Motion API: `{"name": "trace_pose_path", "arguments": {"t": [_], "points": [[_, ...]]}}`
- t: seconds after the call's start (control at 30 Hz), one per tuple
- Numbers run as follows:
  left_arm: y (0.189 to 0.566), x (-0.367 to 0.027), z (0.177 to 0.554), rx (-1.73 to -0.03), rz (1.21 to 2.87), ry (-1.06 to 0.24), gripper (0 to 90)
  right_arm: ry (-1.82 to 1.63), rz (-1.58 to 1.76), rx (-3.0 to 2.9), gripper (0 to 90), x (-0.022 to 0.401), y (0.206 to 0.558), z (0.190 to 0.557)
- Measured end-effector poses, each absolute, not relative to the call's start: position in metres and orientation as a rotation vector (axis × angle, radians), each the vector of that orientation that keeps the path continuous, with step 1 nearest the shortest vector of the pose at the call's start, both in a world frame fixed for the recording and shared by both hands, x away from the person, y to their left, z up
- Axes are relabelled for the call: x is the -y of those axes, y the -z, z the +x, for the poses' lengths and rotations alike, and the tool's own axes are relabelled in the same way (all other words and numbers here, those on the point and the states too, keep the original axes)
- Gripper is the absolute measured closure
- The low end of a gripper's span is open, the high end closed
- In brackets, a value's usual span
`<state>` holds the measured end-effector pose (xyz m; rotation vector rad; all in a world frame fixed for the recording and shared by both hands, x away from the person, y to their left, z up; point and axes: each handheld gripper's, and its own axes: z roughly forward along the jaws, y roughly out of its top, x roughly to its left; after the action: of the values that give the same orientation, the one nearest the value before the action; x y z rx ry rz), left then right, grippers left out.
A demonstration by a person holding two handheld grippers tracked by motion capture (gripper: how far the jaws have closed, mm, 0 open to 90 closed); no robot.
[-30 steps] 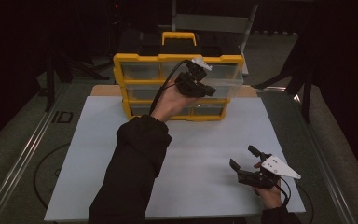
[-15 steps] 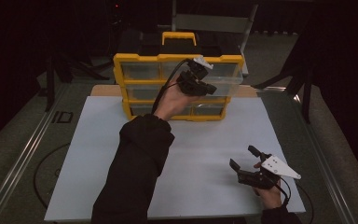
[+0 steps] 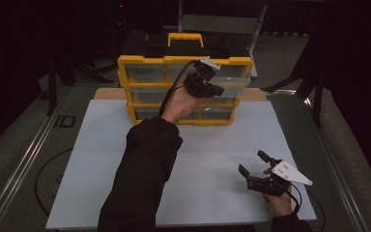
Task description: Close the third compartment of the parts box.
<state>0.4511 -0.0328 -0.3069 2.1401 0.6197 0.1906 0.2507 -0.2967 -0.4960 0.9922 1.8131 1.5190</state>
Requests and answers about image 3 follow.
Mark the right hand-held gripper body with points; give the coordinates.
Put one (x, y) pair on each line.
(270, 185)

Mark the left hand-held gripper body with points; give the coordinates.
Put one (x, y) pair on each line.
(199, 85)

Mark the clear plastic drawer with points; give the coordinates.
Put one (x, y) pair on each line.
(235, 87)

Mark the yellow storage cabinet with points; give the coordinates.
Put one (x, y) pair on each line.
(141, 59)

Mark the person's right hand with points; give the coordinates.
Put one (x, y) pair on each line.
(281, 204)

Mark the person's left hand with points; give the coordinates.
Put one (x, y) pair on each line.
(180, 106)

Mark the white board mat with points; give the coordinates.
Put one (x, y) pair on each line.
(222, 145)

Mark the grid of clear cabinet drawers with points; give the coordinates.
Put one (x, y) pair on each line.
(145, 73)

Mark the black stand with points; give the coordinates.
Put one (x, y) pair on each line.
(318, 103)
(50, 93)

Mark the metal floor rail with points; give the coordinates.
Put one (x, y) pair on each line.
(22, 161)
(335, 167)

